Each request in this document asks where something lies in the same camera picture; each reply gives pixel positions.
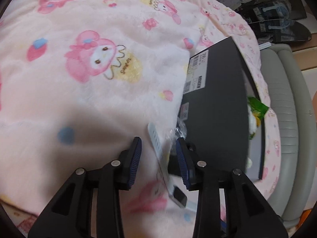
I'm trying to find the white smartwatch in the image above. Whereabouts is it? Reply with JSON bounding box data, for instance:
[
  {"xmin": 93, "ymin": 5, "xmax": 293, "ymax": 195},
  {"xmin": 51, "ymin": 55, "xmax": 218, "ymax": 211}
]
[{"xmin": 147, "ymin": 123, "xmax": 197, "ymax": 213}]

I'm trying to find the white fluffy plush toy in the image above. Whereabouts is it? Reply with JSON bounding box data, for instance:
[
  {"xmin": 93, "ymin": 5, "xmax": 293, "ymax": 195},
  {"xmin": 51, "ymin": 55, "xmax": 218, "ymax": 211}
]
[{"xmin": 246, "ymin": 104, "xmax": 257, "ymax": 169}]

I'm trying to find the green yellow corn package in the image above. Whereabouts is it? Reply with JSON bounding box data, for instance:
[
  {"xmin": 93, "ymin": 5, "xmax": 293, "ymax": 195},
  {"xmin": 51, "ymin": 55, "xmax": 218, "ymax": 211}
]
[{"xmin": 247, "ymin": 96, "xmax": 269, "ymax": 128}]

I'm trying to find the dark grey cardboard box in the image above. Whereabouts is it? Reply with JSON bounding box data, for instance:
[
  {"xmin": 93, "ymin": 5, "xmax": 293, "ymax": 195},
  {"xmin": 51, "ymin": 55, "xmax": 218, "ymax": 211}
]
[{"xmin": 179, "ymin": 37, "xmax": 265, "ymax": 182}]

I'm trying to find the pink cartoon print blanket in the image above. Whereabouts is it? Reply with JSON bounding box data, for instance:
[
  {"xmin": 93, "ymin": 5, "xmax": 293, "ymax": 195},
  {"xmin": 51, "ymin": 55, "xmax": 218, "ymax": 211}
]
[{"xmin": 1, "ymin": 0, "xmax": 270, "ymax": 237}]

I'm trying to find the grey padded headboard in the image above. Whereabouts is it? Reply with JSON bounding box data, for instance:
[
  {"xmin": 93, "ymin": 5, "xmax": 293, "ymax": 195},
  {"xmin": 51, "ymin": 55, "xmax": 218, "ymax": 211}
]
[{"xmin": 261, "ymin": 44, "xmax": 316, "ymax": 228}]

